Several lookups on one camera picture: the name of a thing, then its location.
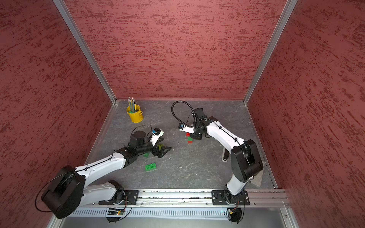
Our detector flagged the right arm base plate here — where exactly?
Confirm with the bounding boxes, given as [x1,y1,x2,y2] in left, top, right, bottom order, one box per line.
[211,190,250,206]

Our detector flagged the dark green 2x4 brick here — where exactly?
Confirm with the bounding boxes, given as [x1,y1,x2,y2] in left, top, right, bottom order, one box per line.
[144,162,157,172]

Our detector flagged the left corner aluminium post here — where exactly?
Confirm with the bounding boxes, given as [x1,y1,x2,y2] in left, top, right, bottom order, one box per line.
[53,0,117,105]

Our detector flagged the aluminium front rail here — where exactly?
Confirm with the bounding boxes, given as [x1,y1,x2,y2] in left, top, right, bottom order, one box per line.
[135,189,291,208]

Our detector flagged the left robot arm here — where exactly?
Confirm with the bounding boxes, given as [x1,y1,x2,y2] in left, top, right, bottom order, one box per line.
[37,128,172,219]

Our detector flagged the yellow pencil cup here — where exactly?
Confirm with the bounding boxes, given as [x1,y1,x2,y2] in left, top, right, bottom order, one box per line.
[126,104,144,123]

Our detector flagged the right corner aluminium post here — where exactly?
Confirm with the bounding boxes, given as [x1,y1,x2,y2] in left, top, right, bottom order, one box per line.
[243,0,298,106]

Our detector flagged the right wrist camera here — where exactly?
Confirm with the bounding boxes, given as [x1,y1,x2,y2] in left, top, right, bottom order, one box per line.
[178,123,194,134]

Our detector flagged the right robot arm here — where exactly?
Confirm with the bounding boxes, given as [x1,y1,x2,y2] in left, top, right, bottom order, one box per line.
[193,108,264,197]

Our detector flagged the pencils in cup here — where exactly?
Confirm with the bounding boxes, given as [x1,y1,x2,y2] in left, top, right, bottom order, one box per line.
[128,97,136,113]

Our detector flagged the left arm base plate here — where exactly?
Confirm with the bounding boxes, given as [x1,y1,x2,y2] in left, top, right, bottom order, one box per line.
[98,190,139,207]

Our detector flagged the corner aluminium post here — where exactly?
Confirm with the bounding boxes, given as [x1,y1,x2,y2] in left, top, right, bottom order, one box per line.
[243,0,298,106]
[53,0,117,105]

